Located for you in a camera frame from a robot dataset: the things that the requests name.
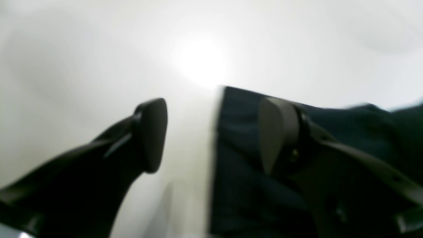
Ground black t-shirt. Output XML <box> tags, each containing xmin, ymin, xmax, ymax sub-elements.
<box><xmin>210</xmin><ymin>87</ymin><xmax>422</xmax><ymax>238</ymax></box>

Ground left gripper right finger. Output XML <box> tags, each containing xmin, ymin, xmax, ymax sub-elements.
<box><xmin>258</xmin><ymin>97</ymin><xmax>422</xmax><ymax>238</ymax></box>

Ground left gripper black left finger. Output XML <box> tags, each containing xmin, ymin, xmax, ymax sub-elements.
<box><xmin>0</xmin><ymin>98</ymin><xmax>168</xmax><ymax>238</ymax></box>

